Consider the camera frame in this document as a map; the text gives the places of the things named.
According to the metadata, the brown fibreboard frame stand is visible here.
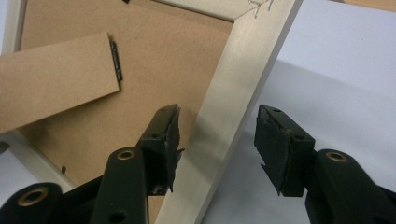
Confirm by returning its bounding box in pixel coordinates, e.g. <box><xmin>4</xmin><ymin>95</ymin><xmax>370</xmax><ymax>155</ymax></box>
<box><xmin>0</xmin><ymin>32</ymin><xmax>124</xmax><ymax>134</ymax></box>

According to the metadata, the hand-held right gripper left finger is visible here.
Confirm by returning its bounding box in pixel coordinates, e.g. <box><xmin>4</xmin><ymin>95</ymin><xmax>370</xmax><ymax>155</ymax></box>
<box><xmin>90</xmin><ymin>103</ymin><xmax>185</xmax><ymax>224</ymax></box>

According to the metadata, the light wooden picture frame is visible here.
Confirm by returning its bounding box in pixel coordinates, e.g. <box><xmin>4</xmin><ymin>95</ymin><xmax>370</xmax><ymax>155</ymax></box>
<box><xmin>0</xmin><ymin>0</ymin><xmax>304</xmax><ymax>224</ymax></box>

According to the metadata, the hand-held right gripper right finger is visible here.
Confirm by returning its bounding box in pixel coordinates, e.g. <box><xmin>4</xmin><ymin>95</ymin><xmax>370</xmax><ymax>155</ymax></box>
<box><xmin>253</xmin><ymin>104</ymin><xmax>396</xmax><ymax>224</ymax></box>

